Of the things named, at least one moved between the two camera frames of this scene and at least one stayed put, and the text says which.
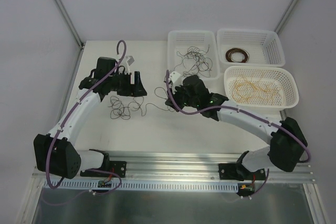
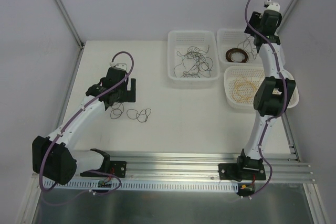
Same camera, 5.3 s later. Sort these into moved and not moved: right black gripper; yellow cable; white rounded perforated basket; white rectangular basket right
Moved: right black gripper
Not moved: white rounded perforated basket; yellow cable; white rectangular basket right
